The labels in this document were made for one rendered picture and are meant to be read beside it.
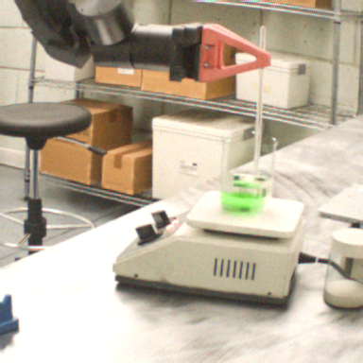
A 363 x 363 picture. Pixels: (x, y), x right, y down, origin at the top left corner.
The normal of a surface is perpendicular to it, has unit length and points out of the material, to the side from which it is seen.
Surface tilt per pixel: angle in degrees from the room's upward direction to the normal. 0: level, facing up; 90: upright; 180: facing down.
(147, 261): 90
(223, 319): 0
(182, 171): 90
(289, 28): 90
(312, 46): 90
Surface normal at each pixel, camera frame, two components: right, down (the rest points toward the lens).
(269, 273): -0.25, 0.25
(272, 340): 0.06, -0.96
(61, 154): -0.58, 0.20
